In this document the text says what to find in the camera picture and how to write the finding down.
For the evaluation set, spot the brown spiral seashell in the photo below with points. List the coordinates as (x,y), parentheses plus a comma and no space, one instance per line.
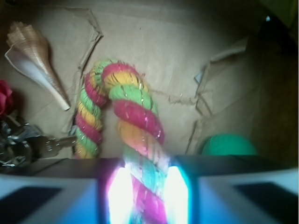
(29,54)

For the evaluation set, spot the red paper flower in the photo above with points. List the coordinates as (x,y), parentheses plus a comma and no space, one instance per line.
(6,98)

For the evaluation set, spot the green rubber ball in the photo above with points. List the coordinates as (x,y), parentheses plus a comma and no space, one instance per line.
(228,144)

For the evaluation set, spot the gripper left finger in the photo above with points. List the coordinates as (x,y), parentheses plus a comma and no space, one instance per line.
(66,191)

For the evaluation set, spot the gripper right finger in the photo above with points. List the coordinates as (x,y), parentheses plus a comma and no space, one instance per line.
(233,189)

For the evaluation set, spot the brown paper bag bin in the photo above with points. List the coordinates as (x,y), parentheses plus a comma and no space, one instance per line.
(215,66)

